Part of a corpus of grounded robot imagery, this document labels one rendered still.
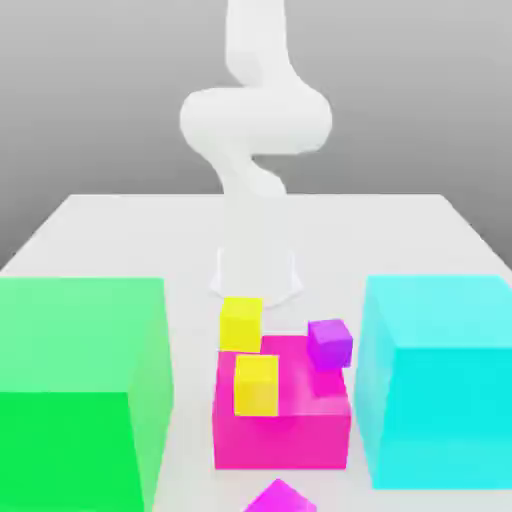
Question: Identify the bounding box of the small yellow cube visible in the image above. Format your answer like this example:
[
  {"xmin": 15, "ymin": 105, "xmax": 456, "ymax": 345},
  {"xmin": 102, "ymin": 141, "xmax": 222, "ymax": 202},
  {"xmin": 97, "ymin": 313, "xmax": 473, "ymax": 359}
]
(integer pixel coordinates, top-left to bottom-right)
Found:
[
  {"xmin": 232, "ymin": 353, "xmax": 280, "ymax": 418},
  {"xmin": 218, "ymin": 296, "xmax": 265, "ymax": 355}
]

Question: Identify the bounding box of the small purple cube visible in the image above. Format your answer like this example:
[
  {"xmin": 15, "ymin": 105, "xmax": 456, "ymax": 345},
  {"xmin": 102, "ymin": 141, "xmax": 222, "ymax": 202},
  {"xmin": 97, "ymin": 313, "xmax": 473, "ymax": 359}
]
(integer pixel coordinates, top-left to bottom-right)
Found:
[{"xmin": 306, "ymin": 318, "xmax": 355, "ymax": 372}]

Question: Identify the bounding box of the small magenta cube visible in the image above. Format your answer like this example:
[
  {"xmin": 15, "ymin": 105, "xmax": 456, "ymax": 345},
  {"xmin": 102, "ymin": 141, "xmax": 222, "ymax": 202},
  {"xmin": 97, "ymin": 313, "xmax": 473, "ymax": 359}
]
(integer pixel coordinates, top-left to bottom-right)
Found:
[{"xmin": 242, "ymin": 477, "xmax": 318, "ymax": 512}]

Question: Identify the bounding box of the large pink box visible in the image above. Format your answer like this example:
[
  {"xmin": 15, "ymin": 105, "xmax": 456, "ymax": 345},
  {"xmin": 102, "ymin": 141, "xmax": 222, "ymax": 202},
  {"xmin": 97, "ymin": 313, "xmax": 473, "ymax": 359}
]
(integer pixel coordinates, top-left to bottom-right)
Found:
[{"xmin": 212, "ymin": 334, "xmax": 353, "ymax": 472}]

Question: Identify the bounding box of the large green box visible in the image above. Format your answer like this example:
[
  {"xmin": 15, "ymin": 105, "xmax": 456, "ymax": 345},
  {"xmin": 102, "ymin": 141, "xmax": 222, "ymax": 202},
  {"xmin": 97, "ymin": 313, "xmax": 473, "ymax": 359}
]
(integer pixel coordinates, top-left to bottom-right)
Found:
[{"xmin": 0, "ymin": 276, "xmax": 175, "ymax": 512}]

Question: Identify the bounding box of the large cyan box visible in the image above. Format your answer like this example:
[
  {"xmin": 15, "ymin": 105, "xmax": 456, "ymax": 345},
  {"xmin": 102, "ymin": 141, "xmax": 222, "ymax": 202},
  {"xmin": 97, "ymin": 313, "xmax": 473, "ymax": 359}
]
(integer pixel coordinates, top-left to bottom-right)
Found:
[{"xmin": 354, "ymin": 274, "xmax": 512, "ymax": 492}]

